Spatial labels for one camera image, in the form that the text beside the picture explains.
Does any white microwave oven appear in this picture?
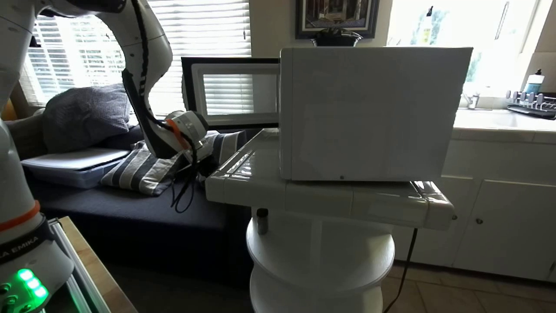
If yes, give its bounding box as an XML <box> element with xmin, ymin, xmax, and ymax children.
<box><xmin>278</xmin><ymin>46</ymin><xmax>475</xmax><ymax>185</ymax></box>

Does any white round shelf unit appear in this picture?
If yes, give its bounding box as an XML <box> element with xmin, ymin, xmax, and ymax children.
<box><xmin>245</xmin><ymin>208</ymin><xmax>400</xmax><ymax>313</ymax></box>

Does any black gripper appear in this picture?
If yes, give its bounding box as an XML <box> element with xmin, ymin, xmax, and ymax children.
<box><xmin>172</xmin><ymin>143</ymin><xmax>204</xmax><ymax>180</ymax></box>

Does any bright kitchen window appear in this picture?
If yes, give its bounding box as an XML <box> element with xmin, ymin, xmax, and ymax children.
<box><xmin>386</xmin><ymin>0</ymin><xmax>556</xmax><ymax>102</ymax></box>

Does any dish rack with bottles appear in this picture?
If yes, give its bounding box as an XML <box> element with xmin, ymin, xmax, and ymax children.
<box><xmin>506</xmin><ymin>89</ymin><xmax>556</xmax><ymax>123</ymax></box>

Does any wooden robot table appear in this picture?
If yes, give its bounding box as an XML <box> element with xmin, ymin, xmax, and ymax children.
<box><xmin>49</xmin><ymin>215</ymin><xmax>139</xmax><ymax>313</ymax></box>

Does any dark blue sofa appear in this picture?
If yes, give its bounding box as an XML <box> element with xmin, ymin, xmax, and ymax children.
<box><xmin>20</xmin><ymin>145</ymin><xmax>252</xmax><ymax>283</ymax></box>

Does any black bowl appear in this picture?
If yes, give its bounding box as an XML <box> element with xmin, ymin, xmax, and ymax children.
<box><xmin>310</xmin><ymin>29</ymin><xmax>365</xmax><ymax>50</ymax></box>

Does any black floor cable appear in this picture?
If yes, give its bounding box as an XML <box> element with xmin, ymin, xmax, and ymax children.
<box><xmin>381</xmin><ymin>227</ymin><xmax>421</xmax><ymax>313</ymax></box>

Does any bundle of black cables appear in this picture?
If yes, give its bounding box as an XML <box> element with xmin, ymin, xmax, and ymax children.
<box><xmin>169</xmin><ymin>173</ymin><xmax>200</xmax><ymax>216</ymax></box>

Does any window with white blinds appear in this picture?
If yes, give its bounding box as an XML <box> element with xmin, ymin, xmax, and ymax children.
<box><xmin>23</xmin><ymin>0</ymin><xmax>254</xmax><ymax>119</ymax></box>

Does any large dark picture frame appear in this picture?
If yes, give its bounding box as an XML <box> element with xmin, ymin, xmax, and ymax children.
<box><xmin>294</xmin><ymin>0</ymin><xmax>383</xmax><ymax>43</ymax></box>

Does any white kitchen counter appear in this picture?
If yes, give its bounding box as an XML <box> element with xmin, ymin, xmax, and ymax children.
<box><xmin>205</xmin><ymin>109</ymin><xmax>556</xmax><ymax>286</ymax></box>

